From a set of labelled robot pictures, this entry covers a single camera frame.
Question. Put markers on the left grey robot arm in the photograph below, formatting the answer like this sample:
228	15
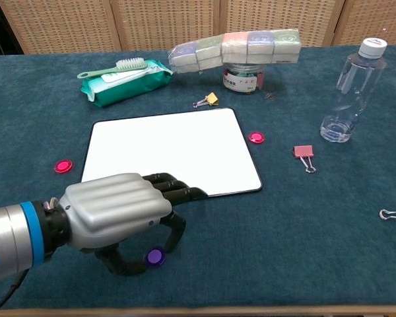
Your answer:
10	237

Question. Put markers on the large yellow binder clip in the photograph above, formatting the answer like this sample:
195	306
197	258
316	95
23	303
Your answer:
387	214

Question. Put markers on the pink round magnet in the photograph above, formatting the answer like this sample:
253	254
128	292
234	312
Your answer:
63	166
256	137

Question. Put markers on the pink binder clip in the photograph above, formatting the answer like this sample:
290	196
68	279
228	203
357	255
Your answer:
303	151

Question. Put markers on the pale green brush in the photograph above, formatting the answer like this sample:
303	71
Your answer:
132	63

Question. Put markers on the woven folding screen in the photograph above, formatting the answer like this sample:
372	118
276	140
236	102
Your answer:
168	23

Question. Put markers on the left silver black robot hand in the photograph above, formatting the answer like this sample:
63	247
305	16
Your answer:
118	204

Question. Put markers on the white rectangular board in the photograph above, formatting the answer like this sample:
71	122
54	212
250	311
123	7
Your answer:
171	148

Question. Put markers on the purple round magnet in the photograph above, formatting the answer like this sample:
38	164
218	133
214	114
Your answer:
155	257

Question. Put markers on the blue table mat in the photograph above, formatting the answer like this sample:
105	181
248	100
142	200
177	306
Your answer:
283	231

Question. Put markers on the clear plastic water bottle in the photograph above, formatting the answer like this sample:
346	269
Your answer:
349	99

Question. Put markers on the small yellow binder clip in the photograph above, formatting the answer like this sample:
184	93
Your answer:
212	98

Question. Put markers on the green wet wipes pack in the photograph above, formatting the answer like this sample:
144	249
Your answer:
125	89

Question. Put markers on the multicolour tissue packet bundle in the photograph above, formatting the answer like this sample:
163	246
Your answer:
250	46

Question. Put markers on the small black binder clip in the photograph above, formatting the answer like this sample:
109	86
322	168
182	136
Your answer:
269	95

